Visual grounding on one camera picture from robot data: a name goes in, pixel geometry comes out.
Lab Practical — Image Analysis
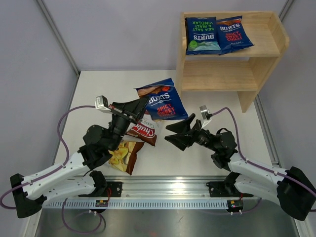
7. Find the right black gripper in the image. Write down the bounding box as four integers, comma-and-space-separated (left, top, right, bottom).
166, 113, 219, 152

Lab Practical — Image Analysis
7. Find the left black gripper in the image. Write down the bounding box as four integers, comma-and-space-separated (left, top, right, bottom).
107, 96, 150, 152

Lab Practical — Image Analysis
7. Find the blue Burts chilli bag front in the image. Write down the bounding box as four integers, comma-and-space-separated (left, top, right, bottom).
136, 78, 188, 120

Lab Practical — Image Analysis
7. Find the blue burts chilli bag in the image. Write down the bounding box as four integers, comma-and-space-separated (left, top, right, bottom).
136, 78, 188, 120
216, 15, 254, 55

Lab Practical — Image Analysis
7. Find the Chuba cassava chips bag front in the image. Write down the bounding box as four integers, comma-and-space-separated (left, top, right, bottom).
107, 140, 144, 175

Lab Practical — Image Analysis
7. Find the chuba cassava chips bag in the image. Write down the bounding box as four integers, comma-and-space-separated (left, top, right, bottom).
107, 140, 144, 175
126, 114, 162, 146

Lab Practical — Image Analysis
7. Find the blue Burts sea salt bag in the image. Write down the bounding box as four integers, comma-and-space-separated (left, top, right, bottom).
186, 17, 221, 55

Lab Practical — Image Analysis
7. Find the blue Burts chilli bag back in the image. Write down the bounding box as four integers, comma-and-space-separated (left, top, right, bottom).
216, 15, 254, 55

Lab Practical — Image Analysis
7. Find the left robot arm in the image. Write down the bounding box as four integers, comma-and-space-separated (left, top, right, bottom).
10, 95, 149, 219

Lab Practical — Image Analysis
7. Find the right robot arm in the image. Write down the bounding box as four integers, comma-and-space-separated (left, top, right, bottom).
165, 114, 316, 221

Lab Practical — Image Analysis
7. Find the Chuba cassava chips bag upright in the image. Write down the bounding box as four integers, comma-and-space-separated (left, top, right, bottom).
126, 114, 162, 146

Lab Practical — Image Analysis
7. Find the wooden two-tier shelf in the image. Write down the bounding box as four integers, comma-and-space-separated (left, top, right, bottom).
176, 11, 289, 113

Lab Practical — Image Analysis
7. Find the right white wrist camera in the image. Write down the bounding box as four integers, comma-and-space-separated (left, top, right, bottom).
199, 105, 212, 128

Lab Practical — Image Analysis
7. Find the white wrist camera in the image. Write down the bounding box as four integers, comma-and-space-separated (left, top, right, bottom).
95, 95, 111, 114
199, 105, 212, 128

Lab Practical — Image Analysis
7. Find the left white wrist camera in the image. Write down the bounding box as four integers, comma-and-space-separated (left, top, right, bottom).
95, 95, 111, 114

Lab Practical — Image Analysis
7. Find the aluminium mounting rail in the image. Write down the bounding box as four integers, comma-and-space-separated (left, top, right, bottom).
79, 175, 255, 200

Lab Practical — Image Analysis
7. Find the white slotted cable duct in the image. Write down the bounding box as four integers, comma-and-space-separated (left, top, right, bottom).
44, 198, 228, 210

